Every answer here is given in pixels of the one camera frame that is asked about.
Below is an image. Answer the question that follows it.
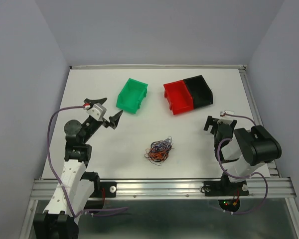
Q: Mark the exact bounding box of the aluminium back rail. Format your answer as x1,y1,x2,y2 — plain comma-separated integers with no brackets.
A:
70,64,247,70

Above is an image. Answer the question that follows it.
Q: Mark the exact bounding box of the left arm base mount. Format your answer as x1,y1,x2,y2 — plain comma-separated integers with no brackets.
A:
89,181,117,198

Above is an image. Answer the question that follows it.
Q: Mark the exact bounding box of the black plastic bin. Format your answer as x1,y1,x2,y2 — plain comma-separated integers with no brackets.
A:
183,75,213,109

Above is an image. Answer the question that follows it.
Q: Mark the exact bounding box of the multicolour wire bundle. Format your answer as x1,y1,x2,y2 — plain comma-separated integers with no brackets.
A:
144,135,175,167

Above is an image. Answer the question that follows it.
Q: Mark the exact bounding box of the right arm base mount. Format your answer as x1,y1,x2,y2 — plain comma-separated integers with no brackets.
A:
200,180,249,197

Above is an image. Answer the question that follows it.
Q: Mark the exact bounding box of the aluminium rail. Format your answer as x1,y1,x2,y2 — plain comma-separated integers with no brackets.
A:
30,177,297,201
239,69,281,178
70,64,247,70

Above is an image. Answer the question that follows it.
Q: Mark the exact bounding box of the red plastic bin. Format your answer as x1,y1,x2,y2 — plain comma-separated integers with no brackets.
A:
163,80,194,115

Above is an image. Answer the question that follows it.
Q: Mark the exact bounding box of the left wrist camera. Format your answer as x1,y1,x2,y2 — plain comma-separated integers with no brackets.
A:
87,103,107,121

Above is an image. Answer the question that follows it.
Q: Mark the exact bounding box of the aluminium right side rail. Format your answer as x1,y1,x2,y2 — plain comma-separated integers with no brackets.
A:
239,69,281,178

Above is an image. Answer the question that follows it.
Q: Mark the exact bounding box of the aluminium front rail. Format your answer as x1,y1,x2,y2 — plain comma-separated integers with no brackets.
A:
30,177,297,201

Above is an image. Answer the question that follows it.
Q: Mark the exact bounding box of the green plastic bin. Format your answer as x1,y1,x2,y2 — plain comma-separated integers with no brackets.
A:
116,78,148,114

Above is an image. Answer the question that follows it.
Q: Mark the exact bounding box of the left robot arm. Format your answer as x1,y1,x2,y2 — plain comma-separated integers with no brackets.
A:
33,98,128,239

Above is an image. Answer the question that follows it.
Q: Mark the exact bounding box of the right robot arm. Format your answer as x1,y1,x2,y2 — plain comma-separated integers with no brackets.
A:
201,116,282,197

